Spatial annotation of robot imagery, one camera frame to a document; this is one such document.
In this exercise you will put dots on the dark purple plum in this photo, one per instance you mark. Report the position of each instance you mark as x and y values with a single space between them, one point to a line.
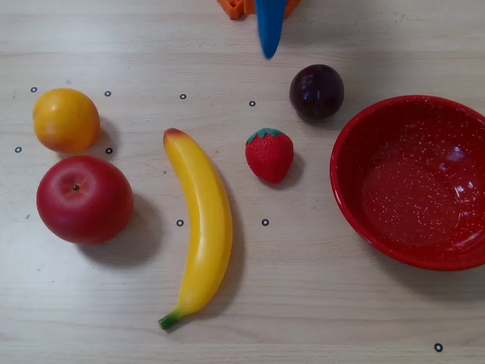
316 93

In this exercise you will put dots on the yellow orange toy peach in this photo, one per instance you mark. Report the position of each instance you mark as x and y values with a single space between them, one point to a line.
66 120

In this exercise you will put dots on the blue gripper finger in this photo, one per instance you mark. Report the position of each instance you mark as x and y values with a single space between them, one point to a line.
270 30

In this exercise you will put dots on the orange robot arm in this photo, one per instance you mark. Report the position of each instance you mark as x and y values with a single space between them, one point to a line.
235 7

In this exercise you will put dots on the red toy apple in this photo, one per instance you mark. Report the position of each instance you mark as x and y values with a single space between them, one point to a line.
85 200

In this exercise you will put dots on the yellow toy banana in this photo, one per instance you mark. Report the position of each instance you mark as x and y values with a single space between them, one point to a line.
204 212

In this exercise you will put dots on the red toy strawberry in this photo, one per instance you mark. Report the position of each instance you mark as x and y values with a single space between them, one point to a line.
270 157

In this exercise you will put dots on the red speckled enamel bowl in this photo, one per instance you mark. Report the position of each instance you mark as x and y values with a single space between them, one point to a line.
409 197

